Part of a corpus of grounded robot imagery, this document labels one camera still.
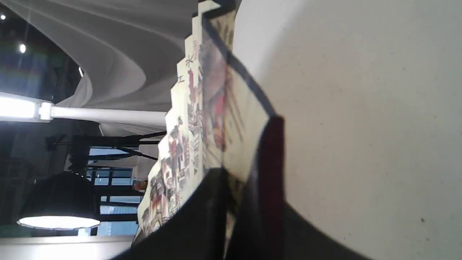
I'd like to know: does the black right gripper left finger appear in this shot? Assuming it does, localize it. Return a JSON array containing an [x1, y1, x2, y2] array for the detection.
[[114, 168, 229, 260]]

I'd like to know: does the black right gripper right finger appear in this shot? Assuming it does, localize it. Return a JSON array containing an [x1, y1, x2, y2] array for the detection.
[[226, 177, 365, 260]]

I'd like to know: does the painted paper folding fan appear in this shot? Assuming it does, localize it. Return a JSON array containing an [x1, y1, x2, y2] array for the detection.
[[132, 0, 284, 259]]

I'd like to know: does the black ceiling pendant lamp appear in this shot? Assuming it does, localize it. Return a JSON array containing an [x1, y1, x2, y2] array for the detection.
[[17, 172, 101, 230]]

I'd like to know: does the white backdrop curtain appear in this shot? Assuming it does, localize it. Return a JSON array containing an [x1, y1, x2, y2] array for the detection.
[[1, 0, 197, 137]]

